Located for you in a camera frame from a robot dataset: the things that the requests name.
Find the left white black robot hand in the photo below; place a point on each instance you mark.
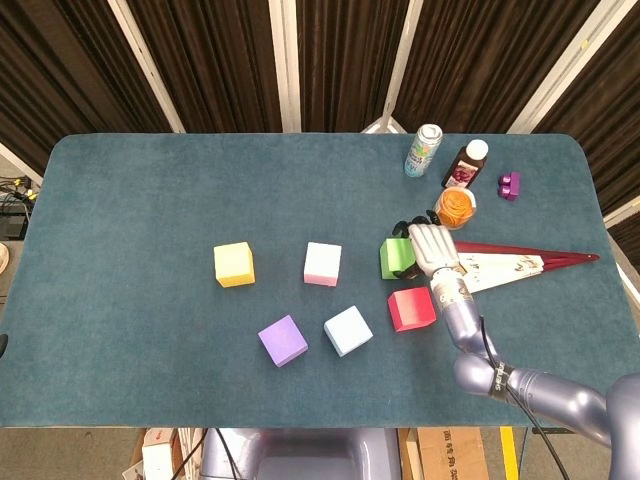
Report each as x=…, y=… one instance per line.
x=2, y=344

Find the yellow foam cube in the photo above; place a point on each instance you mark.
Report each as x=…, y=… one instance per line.
x=234, y=264

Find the dark juice bottle white cap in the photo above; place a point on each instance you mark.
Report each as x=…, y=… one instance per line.
x=465, y=167

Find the round wooden object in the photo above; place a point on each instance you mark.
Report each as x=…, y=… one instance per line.
x=2, y=257

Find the lavender robot torso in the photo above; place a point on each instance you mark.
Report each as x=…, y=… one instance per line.
x=310, y=452

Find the purple foam cube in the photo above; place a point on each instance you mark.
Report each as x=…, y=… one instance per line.
x=282, y=341

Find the brown printed cardboard box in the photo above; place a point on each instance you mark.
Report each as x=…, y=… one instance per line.
x=452, y=455

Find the white partition frame post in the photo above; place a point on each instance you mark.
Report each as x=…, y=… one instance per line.
x=17, y=162
x=622, y=210
x=285, y=65
x=400, y=65
x=565, y=70
x=147, y=65

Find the dark brown curtain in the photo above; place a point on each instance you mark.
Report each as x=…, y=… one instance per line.
x=225, y=60

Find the black equipment box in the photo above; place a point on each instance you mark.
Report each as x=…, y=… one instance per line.
x=12, y=227

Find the purple toy brick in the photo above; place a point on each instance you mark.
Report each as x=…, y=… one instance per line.
x=510, y=186

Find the white green drink can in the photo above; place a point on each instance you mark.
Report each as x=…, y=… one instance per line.
x=422, y=152

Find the white cardboard box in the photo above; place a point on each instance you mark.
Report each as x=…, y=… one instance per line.
x=160, y=455

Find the red foam cube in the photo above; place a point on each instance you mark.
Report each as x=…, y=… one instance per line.
x=410, y=310

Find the red paper folding fan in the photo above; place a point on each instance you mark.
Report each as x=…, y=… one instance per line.
x=525, y=265

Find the right lavender robot arm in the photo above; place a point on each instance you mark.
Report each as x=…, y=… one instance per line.
x=550, y=395

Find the black table control panel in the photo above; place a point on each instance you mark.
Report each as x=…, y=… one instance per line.
x=560, y=430

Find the orange lidded cup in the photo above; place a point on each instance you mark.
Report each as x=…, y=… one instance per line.
x=456, y=209

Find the green foam cube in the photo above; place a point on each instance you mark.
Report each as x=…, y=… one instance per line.
x=392, y=257

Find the pink foam cube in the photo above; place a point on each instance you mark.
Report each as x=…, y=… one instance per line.
x=322, y=262

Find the teal table cloth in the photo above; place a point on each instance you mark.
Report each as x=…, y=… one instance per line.
x=150, y=200

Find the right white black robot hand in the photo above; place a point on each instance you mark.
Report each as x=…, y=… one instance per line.
x=434, y=250

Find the light blue foam cube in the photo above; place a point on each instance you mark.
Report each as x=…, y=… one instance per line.
x=348, y=331

